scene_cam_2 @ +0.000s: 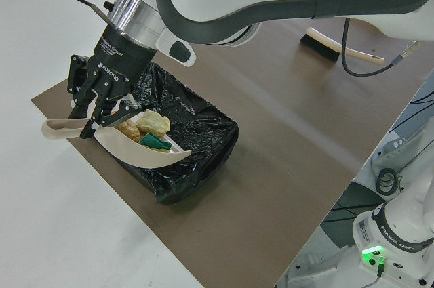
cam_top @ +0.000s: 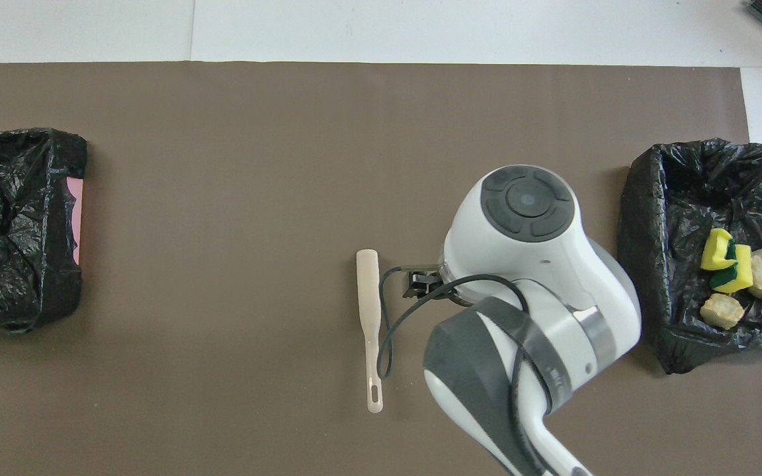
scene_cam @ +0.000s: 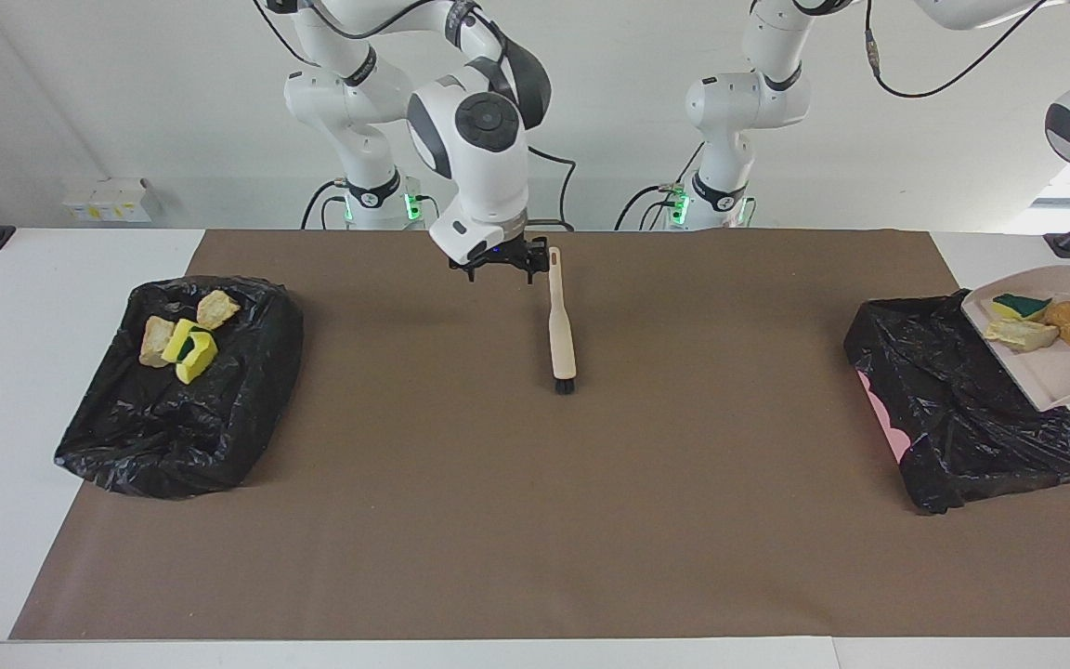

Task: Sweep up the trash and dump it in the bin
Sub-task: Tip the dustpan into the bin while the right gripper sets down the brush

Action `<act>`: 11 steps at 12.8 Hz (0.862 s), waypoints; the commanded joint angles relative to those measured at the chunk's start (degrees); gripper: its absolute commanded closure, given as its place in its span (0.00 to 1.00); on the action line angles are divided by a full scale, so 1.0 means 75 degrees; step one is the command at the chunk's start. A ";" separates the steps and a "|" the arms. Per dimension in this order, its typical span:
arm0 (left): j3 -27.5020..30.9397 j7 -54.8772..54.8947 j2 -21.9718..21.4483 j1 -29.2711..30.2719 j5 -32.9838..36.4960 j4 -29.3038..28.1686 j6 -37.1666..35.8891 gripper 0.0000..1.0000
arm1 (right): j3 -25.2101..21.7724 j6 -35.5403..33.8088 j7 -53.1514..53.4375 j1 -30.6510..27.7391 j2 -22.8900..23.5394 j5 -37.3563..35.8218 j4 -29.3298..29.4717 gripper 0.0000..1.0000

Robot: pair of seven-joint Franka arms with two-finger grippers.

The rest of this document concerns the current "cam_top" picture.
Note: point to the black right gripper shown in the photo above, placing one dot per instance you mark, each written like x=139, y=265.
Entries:
x=421, y=281

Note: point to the beige hand brush black bristles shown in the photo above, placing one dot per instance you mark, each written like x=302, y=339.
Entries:
x=369, y=297

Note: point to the yellow sponge piece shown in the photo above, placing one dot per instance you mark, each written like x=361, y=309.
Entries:
x=714, y=250
x=741, y=271

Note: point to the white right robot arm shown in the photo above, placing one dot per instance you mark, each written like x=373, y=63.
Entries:
x=540, y=291

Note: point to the black bag lined bin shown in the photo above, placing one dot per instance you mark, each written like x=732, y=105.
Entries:
x=685, y=198

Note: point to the pink bin with black bag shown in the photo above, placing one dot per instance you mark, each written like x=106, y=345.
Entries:
x=10, y=231

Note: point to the brown paper mat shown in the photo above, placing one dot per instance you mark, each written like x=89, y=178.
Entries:
x=222, y=198

